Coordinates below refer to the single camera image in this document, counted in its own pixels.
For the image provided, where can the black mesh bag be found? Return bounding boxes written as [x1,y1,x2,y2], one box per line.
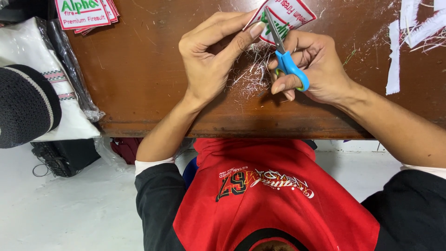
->
[30,138,102,178]

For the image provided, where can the white embroidered patch red border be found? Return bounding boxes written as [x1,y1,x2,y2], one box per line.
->
[243,0,317,46]

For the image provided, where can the blue handled scissors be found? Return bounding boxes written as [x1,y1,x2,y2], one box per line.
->
[264,8,310,92]

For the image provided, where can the stack of embroidered patches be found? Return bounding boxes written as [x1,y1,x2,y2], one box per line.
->
[55,0,120,35]

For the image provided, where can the small white fabric scrap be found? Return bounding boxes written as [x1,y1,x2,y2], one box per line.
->
[400,0,422,30]

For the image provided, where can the pile of white thread trimmings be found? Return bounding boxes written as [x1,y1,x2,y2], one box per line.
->
[226,42,279,100]

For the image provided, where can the black item in clear plastic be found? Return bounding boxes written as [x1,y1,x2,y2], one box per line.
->
[46,18,106,123]

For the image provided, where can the person's right hand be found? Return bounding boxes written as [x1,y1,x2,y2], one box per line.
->
[268,30,354,105]

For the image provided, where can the wide frayed white fabric scrap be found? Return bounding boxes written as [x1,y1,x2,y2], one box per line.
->
[405,10,446,49]

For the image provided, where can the green thread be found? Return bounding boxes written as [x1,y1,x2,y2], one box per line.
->
[343,48,357,66]

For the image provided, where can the clear plastic bag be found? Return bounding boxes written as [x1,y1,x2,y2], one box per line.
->
[93,137,127,172]

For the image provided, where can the dark red cloth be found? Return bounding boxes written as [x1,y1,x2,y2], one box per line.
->
[110,137,144,165]

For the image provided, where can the person's red and black shirt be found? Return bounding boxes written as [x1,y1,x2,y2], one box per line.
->
[134,137,446,251]

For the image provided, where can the blue stool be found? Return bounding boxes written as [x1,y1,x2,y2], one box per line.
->
[181,156,199,189]

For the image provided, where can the white cloth bag striped trim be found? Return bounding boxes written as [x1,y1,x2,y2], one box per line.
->
[0,17,102,142]

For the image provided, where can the long white fabric strip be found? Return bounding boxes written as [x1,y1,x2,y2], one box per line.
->
[385,20,401,96]

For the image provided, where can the person's left hand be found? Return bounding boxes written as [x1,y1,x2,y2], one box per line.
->
[179,10,266,106]

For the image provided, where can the black knit cap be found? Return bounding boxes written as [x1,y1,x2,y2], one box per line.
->
[0,64,62,149]

